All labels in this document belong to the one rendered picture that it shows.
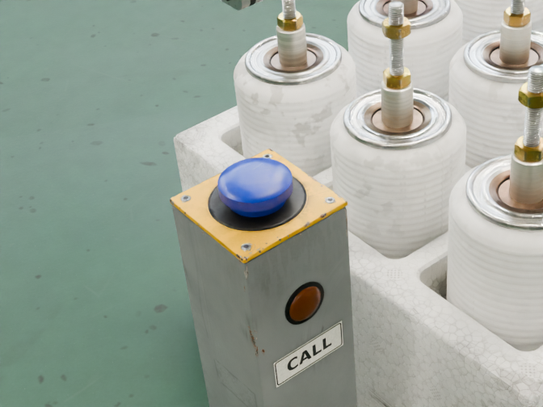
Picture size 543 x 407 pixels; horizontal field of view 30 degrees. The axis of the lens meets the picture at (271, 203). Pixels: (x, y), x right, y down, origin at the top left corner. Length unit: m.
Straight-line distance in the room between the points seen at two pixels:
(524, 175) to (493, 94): 0.14
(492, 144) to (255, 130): 0.18
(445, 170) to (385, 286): 0.09
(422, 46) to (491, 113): 0.10
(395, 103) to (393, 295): 0.13
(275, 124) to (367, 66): 0.11
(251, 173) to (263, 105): 0.23
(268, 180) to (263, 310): 0.07
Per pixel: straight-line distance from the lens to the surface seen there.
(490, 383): 0.64
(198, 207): 0.55
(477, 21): 0.92
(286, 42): 0.78
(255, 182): 0.53
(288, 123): 0.77
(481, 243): 0.63
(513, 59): 0.78
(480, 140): 0.78
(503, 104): 0.76
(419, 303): 0.68
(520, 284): 0.64
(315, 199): 0.54
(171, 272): 0.99
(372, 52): 0.84
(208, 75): 1.29
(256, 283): 0.53
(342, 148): 0.70
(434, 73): 0.85
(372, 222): 0.72
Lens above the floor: 0.65
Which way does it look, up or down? 38 degrees down
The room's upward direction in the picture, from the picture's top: 6 degrees counter-clockwise
